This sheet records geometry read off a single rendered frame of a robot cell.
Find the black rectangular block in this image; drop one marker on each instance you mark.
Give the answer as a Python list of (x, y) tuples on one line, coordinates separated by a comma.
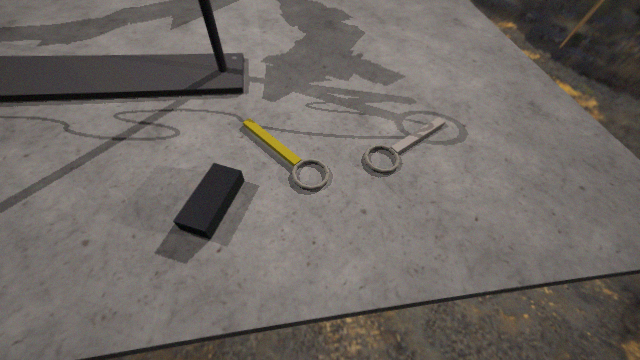
[(209, 202)]

